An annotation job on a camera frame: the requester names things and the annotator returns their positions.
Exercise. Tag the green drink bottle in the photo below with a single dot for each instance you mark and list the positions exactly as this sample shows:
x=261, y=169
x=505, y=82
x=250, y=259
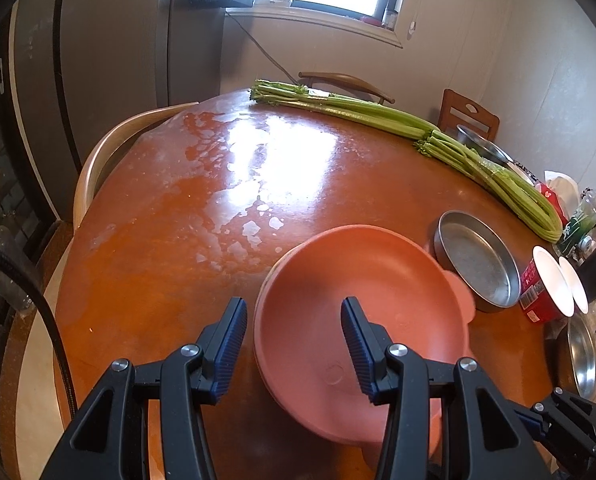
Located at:
x=580, y=220

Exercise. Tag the small jar on windowsill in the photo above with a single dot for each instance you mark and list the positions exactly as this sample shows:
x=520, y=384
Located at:
x=390, y=19

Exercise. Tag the light wooden chair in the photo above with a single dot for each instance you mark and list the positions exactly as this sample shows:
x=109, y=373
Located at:
x=103, y=155

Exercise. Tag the deep stainless steel bowl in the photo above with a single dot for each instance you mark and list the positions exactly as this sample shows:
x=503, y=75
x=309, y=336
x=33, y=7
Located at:
x=483, y=146

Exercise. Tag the large stainless steel bowl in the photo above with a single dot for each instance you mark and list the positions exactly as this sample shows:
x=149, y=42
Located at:
x=580, y=355

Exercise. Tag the paper bowl white inside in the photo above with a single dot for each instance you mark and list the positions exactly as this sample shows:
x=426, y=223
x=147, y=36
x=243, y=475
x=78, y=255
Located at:
x=577, y=282
x=550, y=280

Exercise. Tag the red tissue pack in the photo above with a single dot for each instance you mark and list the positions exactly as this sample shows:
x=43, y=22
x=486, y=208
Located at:
x=550, y=201

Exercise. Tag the white wall switch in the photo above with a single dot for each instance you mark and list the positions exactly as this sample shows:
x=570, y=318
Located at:
x=412, y=28

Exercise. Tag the grey refrigerator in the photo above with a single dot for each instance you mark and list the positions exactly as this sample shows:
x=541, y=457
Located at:
x=118, y=60

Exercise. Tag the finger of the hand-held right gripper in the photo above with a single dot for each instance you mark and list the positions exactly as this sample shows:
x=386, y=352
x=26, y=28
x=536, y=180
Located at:
x=573, y=420

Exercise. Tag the patterned ceramic bowl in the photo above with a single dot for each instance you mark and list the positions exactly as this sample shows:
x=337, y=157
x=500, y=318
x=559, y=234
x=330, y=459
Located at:
x=524, y=169

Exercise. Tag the celery bunch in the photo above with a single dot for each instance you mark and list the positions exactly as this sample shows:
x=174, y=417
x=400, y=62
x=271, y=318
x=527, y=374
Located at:
x=498, y=180
x=348, y=107

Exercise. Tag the brown wooden chair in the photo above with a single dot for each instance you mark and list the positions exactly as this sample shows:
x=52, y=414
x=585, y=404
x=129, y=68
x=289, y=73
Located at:
x=468, y=112

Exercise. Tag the dark wooden armchair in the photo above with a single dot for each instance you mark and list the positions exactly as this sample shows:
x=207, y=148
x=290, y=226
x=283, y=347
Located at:
x=348, y=80

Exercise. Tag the white plastic bag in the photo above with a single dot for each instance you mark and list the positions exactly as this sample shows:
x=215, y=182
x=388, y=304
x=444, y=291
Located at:
x=564, y=185

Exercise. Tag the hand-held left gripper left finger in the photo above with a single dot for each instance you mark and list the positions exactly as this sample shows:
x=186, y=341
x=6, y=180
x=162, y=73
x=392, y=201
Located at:
x=230, y=345

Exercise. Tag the red lid on windowsill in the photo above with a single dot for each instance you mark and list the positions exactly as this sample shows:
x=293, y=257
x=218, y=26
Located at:
x=373, y=20

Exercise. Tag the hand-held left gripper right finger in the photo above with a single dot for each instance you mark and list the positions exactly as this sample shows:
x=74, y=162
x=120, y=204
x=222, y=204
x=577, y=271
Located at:
x=358, y=350

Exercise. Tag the dark glass cabinet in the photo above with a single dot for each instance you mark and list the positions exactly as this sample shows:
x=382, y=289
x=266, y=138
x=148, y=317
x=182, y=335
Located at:
x=3, y=160

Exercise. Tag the round metal pan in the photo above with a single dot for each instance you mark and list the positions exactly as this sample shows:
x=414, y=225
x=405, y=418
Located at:
x=478, y=265

